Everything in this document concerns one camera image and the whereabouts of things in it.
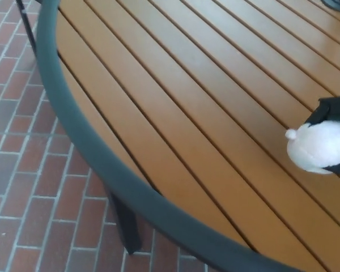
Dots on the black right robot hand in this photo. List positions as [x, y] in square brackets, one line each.
[334, 109]

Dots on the round wood slat table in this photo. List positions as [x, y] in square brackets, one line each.
[187, 113]

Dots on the white plush dumpling toy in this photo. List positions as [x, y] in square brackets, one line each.
[317, 147]

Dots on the dark chair with wooden armrest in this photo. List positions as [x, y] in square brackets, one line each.
[27, 25]

